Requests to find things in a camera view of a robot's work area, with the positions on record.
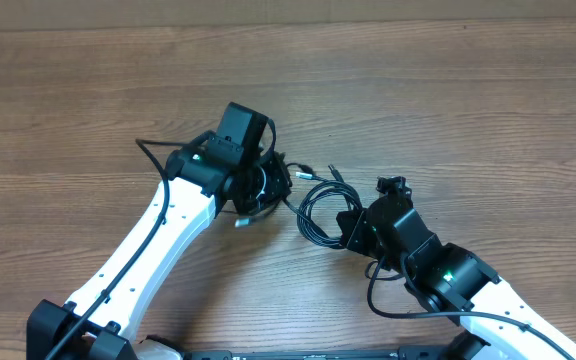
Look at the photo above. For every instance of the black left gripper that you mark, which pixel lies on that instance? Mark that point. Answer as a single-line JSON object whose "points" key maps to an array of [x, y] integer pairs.
{"points": [[279, 181]]}

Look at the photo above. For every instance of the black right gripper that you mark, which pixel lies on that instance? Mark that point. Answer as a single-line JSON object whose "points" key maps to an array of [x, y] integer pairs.
{"points": [[358, 229]]}

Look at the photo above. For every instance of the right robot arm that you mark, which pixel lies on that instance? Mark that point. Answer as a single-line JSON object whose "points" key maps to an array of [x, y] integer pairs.
{"points": [[449, 281]]}

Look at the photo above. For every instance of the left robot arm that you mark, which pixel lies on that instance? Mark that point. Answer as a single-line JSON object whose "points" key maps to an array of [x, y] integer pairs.
{"points": [[101, 319]]}

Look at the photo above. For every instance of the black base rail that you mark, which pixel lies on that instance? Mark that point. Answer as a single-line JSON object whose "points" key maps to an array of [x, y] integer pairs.
{"points": [[318, 355]]}

